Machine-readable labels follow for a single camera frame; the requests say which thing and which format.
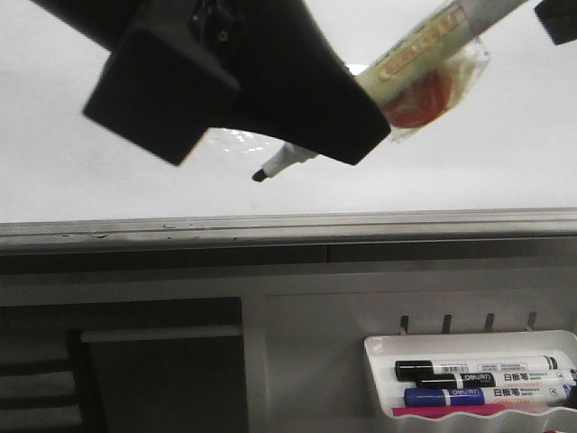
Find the black capped marker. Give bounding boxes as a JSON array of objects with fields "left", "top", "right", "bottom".
[
  {"left": 395, "top": 355, "right": 559, "bottom": 382},
  {"left": 416, "top": 369, "right": 576, "bottom": 390}
]

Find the white whiteboard with grey frame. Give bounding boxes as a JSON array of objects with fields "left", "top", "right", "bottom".
[{"left": 1, "top": 1, "right": 576, "bottom": 251}]

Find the black taped whiteboard marker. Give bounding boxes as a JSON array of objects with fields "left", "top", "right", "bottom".
[{"left": 235, "top": 1, "right": 519, "bottom": 165}]

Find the black object tray right edge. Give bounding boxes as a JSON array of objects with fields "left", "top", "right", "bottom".
[{"left": 564, "top": 386, "right": 577, "bottom": 410}]

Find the white plastic marker tray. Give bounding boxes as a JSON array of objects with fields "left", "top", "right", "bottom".
[{"left": 364, "top": 330, "right": 576, "bottom": 432}]

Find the black capped marker top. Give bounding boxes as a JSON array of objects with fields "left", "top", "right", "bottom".
[{"left": 395, "top": 355, "right": 559, "bottom": 382}]

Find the blue capped marker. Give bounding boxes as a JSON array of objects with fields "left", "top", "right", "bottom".
[{"left": 404, "top": 384, "right": 575, "bottom": 408}]

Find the black capped marker middle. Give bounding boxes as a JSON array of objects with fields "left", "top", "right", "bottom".
[{"left": 416, "top": 369, "right": 576, "bottom": 390}]

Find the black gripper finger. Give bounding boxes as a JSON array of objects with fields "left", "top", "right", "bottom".
[
  {"left": 41, "top": 1, "right": 390, "bottom": 165},
  {"left": 534, "top": 0, "right": 576, "bottom": 45}
]

